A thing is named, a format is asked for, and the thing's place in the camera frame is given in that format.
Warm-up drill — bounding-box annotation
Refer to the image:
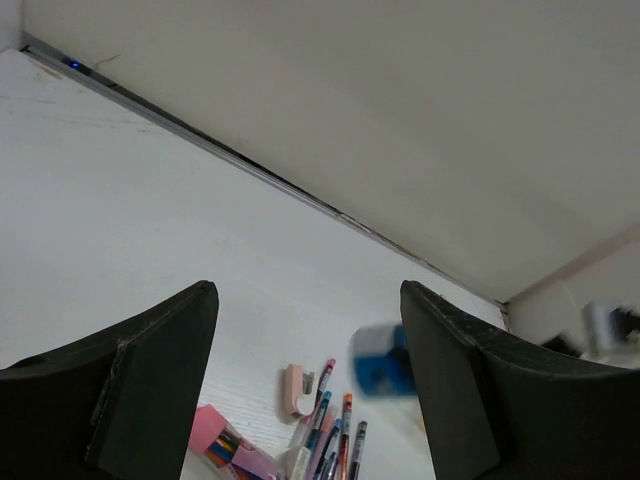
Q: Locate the back aluminium rail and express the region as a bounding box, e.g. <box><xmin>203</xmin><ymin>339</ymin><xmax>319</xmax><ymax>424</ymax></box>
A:
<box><xmin>19</xmin><ymin>30</ymin><xmax>506</xmax><ymax>313</ymax></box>

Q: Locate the pink capped red pen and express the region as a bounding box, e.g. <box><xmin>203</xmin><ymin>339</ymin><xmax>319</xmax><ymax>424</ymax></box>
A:
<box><xmin>314</xmin><ymin>358</ymin><xmax>336</xmax><ymax>412</ymax></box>

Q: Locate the blue capped pen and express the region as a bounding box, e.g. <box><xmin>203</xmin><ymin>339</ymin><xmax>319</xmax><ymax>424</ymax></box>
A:
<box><xmin>312</xmin><ymin>418</ymin><xmax>342</xmax><ymax>480</ymax></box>

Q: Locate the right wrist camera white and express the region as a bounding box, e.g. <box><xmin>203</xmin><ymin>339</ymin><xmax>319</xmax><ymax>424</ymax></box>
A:
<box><xmin>582</xmin><ymin>301</ymin><xmax>639</xmax><ymax>358</ymax></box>

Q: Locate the black capped pen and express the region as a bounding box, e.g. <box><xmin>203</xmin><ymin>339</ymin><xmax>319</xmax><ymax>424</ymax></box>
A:
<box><xmin>347</xmin><ymin>421</ymin><xmax>368</xmax><ymax>480</ymax></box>

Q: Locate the blue round jar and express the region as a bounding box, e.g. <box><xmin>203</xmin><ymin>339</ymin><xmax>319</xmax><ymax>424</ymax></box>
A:
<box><xmin>350</xmin><ymin>324</ymin><xmax>417</xmax><ymax>398</ymax></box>

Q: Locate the pink capped pencil tube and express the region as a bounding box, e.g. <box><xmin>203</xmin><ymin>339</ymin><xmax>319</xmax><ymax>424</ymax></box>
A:
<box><xmin>188</xmin><ymin>404</ymin><xmax>281</xmax><ymax>480</ymax></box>

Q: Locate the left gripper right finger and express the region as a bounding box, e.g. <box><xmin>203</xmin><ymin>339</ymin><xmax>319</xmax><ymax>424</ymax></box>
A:
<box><xmin>400</xmin><ymin>281</ymin><xmax>639</xmax><ymax>479</ymax></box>

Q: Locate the teal capped pen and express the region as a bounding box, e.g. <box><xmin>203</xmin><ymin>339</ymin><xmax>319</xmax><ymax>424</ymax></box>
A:
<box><xmin>304</xmin><ymin>391</ymin><xmax>332</xmax><ymax>451</ymax></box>

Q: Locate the pink white stapler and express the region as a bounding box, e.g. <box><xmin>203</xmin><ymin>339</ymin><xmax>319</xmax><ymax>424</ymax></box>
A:
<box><xmin>282</xmin><ymin>364</ymin><xmax>318</xmax><ymax>418</ymax></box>

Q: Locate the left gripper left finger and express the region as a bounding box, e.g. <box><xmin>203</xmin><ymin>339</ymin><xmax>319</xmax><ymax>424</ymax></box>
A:
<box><xmin>1</xmin><ymin>281</ymin><xmax>219</xmax><ymax>479</ymax></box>

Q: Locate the orange capped pen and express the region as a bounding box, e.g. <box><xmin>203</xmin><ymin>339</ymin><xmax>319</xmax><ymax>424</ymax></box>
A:
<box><xmin>336</xmin><ymin>393</ymin><xmax>353</xmax><ymax>480</ymax></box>

